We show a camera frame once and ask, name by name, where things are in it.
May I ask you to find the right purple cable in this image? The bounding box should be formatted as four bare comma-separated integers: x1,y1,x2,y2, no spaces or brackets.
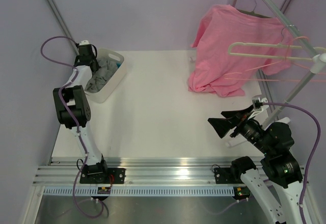
256,102,321,224

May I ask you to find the grey t shirt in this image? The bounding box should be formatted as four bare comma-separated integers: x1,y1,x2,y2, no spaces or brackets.
85,57,118,93

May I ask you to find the slotted cable duct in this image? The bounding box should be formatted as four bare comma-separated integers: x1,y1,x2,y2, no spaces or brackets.
43,186,234,197

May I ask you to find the dark hanger of pink shirt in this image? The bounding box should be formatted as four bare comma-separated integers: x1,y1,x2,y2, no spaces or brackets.
239,0,273,18

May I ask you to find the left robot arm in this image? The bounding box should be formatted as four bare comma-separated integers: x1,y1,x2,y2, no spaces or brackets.
53,40,109,184

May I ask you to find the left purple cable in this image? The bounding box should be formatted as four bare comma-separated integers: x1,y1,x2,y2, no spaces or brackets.
40,36,110,218

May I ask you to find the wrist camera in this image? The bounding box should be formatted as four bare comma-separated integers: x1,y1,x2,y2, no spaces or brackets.
78,40,90,46
249,95,268,119

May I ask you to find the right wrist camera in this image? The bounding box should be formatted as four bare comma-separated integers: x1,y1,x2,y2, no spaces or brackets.
249,95,268,119

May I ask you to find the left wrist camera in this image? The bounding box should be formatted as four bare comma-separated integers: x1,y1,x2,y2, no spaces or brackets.
78,40,90,46

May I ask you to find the clothes rack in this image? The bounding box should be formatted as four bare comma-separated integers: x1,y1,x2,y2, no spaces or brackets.
188,0,326,148

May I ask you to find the pink wire hanger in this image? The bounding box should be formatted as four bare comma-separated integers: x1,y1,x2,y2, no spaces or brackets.
224,41,325,81

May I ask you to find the purple cable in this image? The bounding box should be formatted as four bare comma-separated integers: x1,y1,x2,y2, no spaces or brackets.
40,36,110,218
256,102,321,224

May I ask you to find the cream hanger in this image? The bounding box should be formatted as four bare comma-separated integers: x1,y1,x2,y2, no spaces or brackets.
227,36,325,62

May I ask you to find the pink t shirt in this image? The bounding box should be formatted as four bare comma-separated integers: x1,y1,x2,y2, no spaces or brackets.
187,4,294,97

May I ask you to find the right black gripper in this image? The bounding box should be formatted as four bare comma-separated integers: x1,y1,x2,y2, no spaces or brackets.
208,103,273,155

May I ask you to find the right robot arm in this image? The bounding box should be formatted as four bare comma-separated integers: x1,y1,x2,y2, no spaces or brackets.
208,102,312,223

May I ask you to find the aluminium mounting rail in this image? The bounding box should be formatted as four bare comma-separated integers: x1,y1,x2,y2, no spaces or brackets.
33,157,234,186

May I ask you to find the white plastic bin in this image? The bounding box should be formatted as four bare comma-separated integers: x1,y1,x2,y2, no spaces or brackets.
85,48,127,103

